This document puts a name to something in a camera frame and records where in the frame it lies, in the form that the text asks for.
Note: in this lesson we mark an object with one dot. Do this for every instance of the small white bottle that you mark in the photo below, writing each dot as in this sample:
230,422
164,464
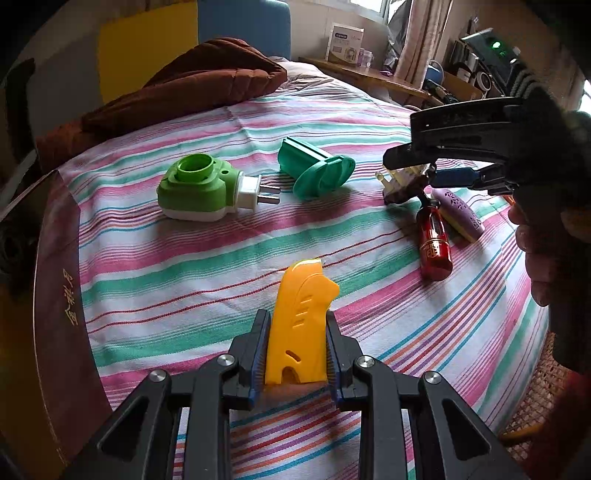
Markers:
365,58

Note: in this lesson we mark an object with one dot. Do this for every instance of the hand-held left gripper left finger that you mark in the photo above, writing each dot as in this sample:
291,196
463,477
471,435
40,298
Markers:
259,355

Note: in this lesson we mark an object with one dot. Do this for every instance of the window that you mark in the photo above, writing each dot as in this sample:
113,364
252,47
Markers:
369,9

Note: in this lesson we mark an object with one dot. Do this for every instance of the red cylindrical bottle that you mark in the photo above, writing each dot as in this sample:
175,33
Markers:
434,244

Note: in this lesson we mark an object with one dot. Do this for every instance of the brown quilt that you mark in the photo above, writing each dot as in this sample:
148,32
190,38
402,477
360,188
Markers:
184,87

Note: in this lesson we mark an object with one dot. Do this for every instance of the striped bed sheet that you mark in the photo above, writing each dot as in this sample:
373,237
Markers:
184,277

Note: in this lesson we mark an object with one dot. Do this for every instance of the grey yellow blue headboard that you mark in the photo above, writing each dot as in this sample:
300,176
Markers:
138,41

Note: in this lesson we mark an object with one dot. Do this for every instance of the woven straw mat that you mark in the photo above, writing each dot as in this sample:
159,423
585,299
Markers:
535,397

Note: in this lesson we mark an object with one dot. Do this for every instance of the white plug adapter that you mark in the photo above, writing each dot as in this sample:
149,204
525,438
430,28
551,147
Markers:
401,182

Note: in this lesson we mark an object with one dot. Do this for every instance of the yellow plastic utility knife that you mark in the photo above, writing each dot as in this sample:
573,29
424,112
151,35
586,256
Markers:
300,323

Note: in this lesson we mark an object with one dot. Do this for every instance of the black electronic device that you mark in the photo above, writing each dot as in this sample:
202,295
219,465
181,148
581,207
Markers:
489,46

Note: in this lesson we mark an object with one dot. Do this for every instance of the grey pillow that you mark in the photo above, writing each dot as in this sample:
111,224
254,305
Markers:
304,74

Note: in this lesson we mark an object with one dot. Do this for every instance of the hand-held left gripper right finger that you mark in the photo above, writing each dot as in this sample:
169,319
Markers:
331,355

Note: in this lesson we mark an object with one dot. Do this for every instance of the white cardboard box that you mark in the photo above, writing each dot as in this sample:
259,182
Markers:
344,44

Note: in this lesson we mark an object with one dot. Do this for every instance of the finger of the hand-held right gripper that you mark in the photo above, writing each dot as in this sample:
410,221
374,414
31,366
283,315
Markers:
461,124
461,177

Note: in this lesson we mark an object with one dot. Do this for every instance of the wooden bedside desk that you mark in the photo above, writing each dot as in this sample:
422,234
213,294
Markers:
369,78

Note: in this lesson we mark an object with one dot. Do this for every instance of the green plug-in mosquito repeller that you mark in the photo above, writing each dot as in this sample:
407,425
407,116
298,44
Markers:
198,184

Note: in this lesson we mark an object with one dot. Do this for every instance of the beige side curtain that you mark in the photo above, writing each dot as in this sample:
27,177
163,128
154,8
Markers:
425,37

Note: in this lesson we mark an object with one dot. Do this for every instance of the teal plastic holder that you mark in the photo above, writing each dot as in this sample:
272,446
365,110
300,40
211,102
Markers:
318,170

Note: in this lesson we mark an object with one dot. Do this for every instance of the purple patterned case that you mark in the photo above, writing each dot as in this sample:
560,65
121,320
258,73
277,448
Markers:
461,210

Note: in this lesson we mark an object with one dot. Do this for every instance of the person's right hand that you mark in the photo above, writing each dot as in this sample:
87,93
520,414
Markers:
540,267

